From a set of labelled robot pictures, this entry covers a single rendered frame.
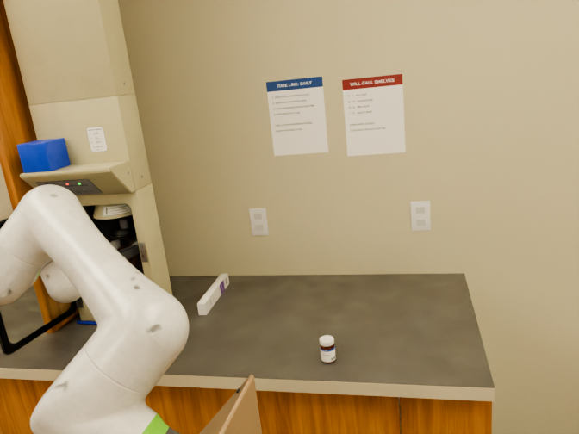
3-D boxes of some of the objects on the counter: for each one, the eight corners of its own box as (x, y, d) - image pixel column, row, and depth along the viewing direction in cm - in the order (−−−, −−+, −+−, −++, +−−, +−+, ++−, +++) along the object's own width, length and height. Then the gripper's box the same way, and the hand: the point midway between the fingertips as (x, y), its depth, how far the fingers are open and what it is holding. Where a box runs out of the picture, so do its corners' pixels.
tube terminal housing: (117, 291, 206) (75, 99, 184) (190, 291, 198) (155, 90, 177) (80, 320, 183) (28, 105, 161) (162, 322, 175) (117, 96, 153)
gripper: (122, 254, 158) (156, 231, 179) (62, 255, 164) (101, 232, 185) (127, 275, 160) (160, 251, 181) (67, 276, 166) (105, 251, 187)
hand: (127, 244), depth 181 cm, fingers open, 10 cm apart
